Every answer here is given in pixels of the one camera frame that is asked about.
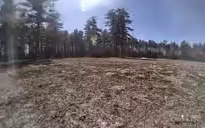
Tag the dry brown leaf-covered ground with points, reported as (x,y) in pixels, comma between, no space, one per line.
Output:
(103,96)

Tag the wood of tall pine trees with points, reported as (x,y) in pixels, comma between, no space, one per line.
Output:
(73,43)

